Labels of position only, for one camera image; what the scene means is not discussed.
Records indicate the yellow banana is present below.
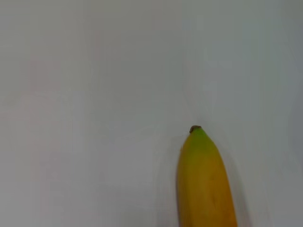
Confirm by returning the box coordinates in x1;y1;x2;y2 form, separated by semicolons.
176;125;238;227

